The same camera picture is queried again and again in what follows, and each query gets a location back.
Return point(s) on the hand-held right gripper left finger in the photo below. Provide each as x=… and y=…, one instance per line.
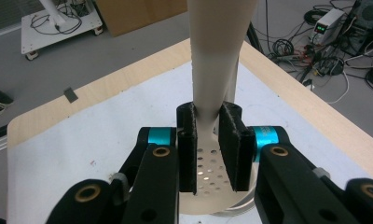
x=187, y=155

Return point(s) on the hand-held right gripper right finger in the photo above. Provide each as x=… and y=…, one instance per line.
x=237, y=149

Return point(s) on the wooden slotted spoon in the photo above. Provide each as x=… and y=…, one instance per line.
x=215, y=62

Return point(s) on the white grid paper mat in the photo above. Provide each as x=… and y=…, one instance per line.
x=97, y=140

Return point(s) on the grey tape strip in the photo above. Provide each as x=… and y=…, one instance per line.
x=70, y=95

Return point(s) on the wooden cabinet panel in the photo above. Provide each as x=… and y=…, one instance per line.
x=138, y=15

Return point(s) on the white power supply box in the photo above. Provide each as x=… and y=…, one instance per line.
x=327, y=26

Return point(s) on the white wheeled platform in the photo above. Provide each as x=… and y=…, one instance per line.
x=60, y=37

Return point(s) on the black computer tower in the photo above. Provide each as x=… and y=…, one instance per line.
x=366, y=28

